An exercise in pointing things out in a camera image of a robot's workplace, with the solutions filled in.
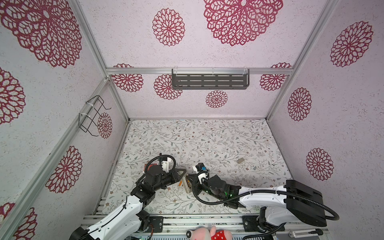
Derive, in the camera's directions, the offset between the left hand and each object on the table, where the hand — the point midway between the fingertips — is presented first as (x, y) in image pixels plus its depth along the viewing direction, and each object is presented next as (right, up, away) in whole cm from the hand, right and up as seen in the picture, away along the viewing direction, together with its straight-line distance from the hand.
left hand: (185, 173), depth 78 cm
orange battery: (-2, -2, -9) cm, 10 cm away
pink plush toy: (+8, -23, -12) cm, 27 cm away
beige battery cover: (+35, +3, +19) cm, 40 cm away
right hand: (+1, +1, -4) cm, 4 cm away
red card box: (-14, +7, -17) cm, 24 cm away
